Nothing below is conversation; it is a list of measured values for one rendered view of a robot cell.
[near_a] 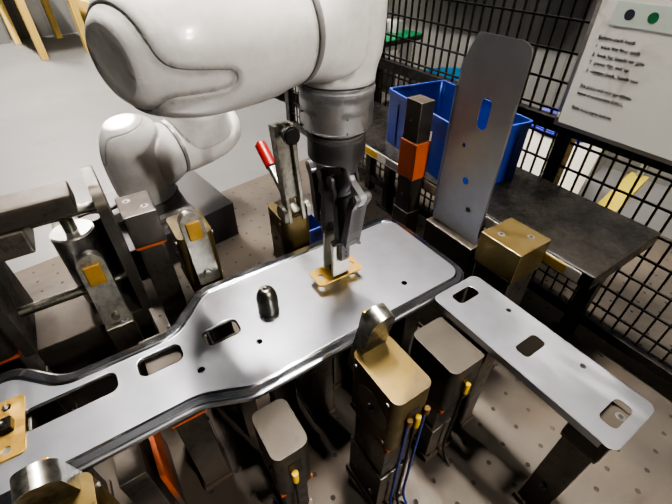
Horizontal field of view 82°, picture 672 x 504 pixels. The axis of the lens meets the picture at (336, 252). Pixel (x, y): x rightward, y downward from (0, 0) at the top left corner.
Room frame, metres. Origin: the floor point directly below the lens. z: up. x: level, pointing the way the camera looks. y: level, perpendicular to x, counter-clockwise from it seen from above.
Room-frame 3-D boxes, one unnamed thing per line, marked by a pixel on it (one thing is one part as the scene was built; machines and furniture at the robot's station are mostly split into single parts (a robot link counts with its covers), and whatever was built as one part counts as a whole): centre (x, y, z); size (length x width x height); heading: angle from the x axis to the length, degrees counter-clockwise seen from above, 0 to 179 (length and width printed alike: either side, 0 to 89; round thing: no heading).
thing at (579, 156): (2.27, -1.38, 0.29); 0.47 x 0.47 x 0.58
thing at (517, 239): (0.52, -0.30, 0.88); 0.08 x 0.08 x 0.36; 33
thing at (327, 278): (0.48, 0.00, 1.02); 0.08 x 0.04 x 0.01; 123
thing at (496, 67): (0.61, -0.23, 1.17); 0.12 x 0.01 x 0.34; 33
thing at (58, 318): (0.45, 0.42, 0.95); 0.18 x 0.13 x 0.49; 123
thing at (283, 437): (0.21, 0.06, 0.84); 0.10 x 0.05 x 0.29; 33
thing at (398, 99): (0.87, -0.26, 1.10); 0.30 x 0.17 x 0.13; 24
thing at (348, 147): (0.48, 0.00, 1.22); 0.08 x 0.07 x 0.09; 33
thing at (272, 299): (0.41, 0.10, 1.02); 0.03 x 0.03 x 0.07
